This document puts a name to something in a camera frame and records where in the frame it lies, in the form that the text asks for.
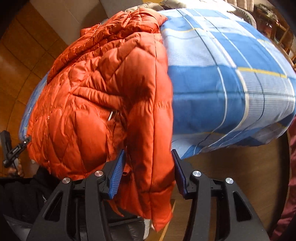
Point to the beige quilted jacket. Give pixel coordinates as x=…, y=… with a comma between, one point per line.
x=148, y=5

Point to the grey round fan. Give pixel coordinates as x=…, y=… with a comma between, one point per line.
x=245, y=15

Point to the white embroidered pillow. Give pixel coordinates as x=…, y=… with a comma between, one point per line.
x=196, y=4

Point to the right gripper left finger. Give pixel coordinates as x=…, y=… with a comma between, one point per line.
x=59, y=217

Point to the blue plaid bed sheet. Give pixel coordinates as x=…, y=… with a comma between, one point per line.
x=232, y=86

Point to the wooden cluttered side table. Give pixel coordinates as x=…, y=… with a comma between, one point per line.
x=272, y=24

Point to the orange puffer down jacket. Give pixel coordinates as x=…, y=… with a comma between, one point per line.
x=110, y=91

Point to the person's left hand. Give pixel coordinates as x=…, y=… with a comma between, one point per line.
x=17, y=170

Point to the grey yellow blue headboard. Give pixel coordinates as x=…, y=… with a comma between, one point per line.
x=112, y=7

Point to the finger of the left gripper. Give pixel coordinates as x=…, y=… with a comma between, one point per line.
x=10, y=154
x=22, y=145

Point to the wooden rattan chair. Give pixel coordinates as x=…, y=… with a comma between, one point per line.
x=287, y=46

